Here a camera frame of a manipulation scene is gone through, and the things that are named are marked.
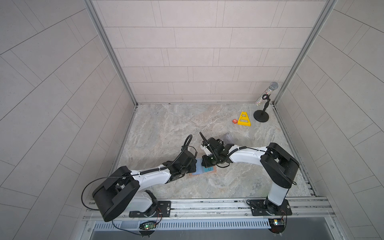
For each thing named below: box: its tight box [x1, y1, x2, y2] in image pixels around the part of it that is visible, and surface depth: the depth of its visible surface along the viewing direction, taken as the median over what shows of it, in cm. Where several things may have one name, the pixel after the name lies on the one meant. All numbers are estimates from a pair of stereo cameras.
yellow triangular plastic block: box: [237, 111, 251, 127], surface depth 107 cm
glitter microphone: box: [255, 81, 279, 107], surface depth 92 cm
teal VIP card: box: [204, 166, 214, 173], surface depth 84 cm
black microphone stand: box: [253, 94, 271, 123], surface depth 110 cm
